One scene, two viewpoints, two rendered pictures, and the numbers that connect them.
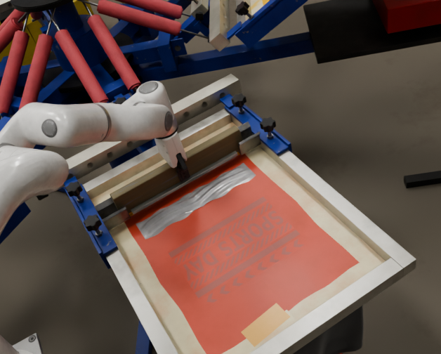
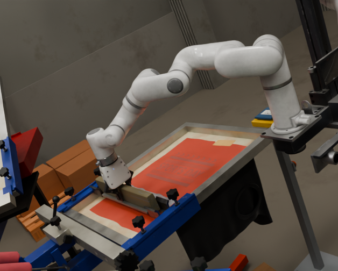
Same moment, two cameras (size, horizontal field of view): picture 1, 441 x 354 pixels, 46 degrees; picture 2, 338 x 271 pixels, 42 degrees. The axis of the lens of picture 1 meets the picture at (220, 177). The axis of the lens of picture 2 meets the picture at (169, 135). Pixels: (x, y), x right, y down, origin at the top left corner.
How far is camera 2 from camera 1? 2.08 m
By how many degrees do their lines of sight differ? 84
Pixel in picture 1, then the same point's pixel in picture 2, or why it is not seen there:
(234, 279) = (201, 159)
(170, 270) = (199, 180)
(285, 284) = (201, 147)
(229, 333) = (231, 148)
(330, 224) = (165, 151)
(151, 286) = not seen: hidden behind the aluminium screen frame
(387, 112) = not seen: outside the picture
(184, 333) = not seen: hidden behind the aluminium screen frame
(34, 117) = (148, 73)
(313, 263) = (189, 145)
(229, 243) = (178, 171)
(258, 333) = (229, 142)
